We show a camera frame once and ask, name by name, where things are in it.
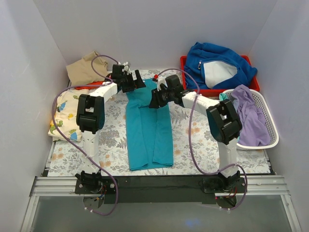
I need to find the teal t-shirt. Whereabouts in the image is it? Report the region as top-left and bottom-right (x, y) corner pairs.
(126, 79), (174, 171)

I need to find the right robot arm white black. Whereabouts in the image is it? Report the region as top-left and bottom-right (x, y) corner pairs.
(149, 75), (242, 192)

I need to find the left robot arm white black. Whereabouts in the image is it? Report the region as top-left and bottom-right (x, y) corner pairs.
(76, 62), (146, 174)

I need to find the orange folded t-shirt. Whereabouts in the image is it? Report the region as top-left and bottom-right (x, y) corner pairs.
(70, 74), (105, 90)

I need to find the beige folded t-shirt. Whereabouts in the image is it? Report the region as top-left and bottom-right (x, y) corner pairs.
(66, 51), (108, 86)

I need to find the blue fleece jacket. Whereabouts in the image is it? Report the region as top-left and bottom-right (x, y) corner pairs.
(183, 42), (257, 89)

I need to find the mint green t-shirt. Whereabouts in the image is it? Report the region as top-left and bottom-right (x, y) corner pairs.
(219, 93), (229, 101)

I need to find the dinosaur print folded t-shirt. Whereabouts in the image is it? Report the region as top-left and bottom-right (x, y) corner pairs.
(54, 89), (89, 142)

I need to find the purple t-shirt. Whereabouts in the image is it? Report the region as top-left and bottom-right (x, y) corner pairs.
(231, 85), (271, 146)

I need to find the white plastic laundry basket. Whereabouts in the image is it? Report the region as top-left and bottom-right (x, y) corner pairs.
(237, 89), (279, 150)

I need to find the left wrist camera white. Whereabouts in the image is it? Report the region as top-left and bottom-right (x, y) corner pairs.
(123, 61), (130, 72)

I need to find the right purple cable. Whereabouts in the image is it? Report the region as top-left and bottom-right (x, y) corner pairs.
(152, 68), (247, 211)

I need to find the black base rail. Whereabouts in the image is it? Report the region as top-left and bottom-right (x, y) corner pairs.
(74, 174), (245, 204)

